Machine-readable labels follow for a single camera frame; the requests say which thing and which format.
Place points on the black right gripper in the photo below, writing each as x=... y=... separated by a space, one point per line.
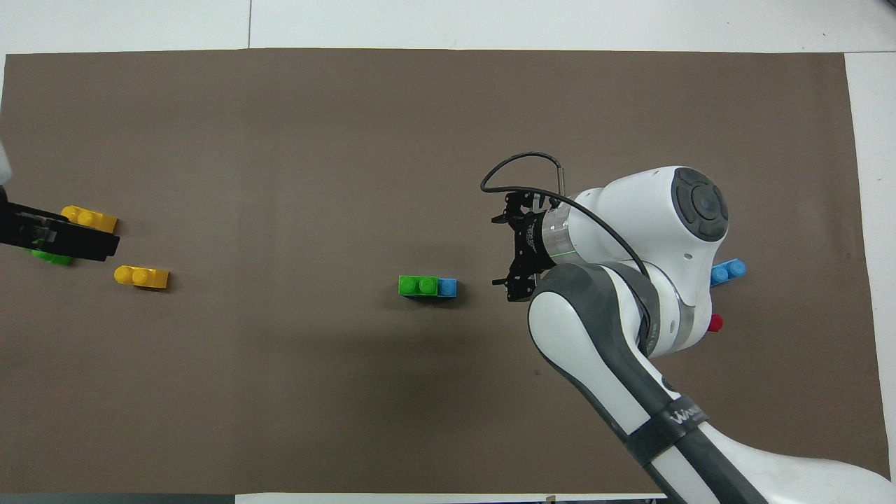
x=533 y=241

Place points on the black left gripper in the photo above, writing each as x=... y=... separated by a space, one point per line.
x=17 y=224

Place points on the blue three-stud toy block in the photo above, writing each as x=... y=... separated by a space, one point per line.
x=447 y=288
x=729 y=270

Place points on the green two-stud toy block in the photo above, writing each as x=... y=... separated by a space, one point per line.
x=56 y=259
x=418 y=285

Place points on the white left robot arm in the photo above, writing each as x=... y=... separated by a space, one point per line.
x=3 y=164

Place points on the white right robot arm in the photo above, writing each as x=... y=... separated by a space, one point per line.
x=630 y=210

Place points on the yellow two-stud toy block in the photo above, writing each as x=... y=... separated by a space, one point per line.
x=141 y=277
x=91 y=216

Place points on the red one-stud toy block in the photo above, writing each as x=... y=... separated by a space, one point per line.
x=715 y=323

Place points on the brown paper table mat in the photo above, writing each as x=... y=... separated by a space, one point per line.
x=280 y=140

